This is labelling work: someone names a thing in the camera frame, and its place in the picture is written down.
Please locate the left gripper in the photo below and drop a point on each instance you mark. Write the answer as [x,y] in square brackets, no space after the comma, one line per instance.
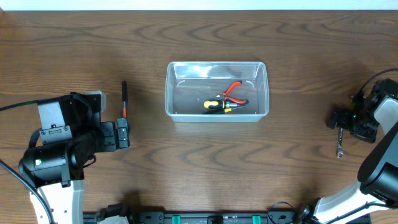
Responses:
[122,134]

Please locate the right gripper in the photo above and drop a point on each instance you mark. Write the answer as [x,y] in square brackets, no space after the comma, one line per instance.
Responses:
[343,119]

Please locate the silver wrench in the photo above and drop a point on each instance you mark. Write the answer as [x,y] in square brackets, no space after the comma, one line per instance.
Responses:
[339,151]

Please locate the small claw hammer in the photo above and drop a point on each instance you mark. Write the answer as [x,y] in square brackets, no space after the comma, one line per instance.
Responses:
[124,98]

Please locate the slim black yellow screwdriver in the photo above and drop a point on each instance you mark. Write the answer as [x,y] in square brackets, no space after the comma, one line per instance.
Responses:
[223,111]

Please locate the stubby yellow black screwdriver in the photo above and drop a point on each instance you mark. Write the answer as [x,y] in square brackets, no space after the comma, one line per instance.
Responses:
[219,104]

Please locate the red handled pliers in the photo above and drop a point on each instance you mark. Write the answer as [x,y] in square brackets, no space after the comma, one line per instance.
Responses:
[230,94]

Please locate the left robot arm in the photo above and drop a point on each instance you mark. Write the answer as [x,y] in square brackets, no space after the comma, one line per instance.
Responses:
[55,173]

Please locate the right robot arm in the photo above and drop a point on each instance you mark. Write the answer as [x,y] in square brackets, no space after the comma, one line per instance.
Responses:
[375,188]

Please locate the clear plastic container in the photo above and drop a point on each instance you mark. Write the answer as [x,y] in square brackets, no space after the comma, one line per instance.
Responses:
[189,84]

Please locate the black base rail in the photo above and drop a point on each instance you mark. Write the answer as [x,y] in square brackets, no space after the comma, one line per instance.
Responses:
[227,218]

